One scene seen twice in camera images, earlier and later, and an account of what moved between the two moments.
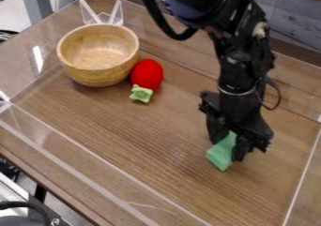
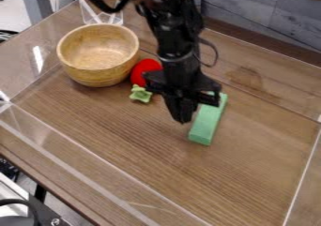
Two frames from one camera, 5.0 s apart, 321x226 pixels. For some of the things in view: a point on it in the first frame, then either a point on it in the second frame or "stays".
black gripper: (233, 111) → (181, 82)
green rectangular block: (219, 155) → (206, 121)
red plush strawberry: (147, 73) stays
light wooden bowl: (98, 53) stays
